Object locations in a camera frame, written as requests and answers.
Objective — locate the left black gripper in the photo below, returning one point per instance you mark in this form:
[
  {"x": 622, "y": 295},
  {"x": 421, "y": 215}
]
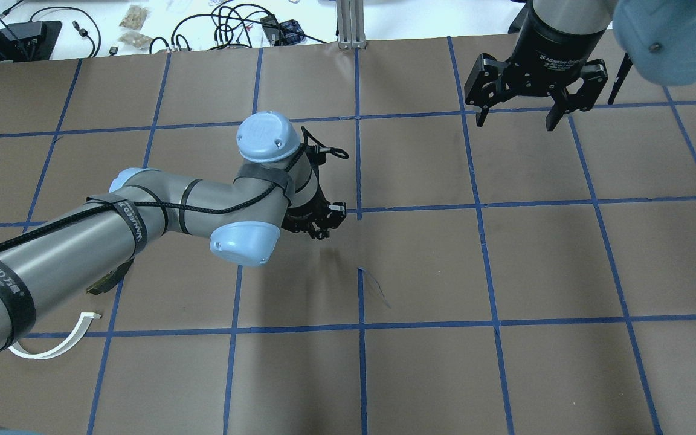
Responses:
[{"x": 310, "y": 222}]

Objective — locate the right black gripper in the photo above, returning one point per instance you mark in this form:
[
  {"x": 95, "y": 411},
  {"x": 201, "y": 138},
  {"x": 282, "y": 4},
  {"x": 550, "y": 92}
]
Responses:
[{"x": 550, "y": 51}]

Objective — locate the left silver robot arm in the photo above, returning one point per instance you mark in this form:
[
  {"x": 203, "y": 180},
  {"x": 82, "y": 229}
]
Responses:
[{"x": 277, "y": 188}]

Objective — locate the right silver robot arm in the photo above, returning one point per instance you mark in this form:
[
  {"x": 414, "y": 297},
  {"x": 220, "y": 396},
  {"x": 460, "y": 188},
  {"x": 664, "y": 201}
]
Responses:
[{"x": 658, "y": 39}]

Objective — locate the green brake shoe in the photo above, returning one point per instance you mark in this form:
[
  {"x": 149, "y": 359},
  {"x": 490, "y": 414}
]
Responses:
[{"x": 110, "y": 280}]

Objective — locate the white curved plastic part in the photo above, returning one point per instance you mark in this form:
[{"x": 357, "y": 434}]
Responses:
[{"x": 81, "y": 327}]

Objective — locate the aluminium frame post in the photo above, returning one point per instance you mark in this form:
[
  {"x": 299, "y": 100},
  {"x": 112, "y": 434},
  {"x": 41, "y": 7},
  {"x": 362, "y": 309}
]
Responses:
[{"x": 350, "y": 25}]

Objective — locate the black camera stand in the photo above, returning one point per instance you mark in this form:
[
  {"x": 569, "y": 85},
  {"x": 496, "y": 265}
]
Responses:
[{"x": 29, "y": 41}]

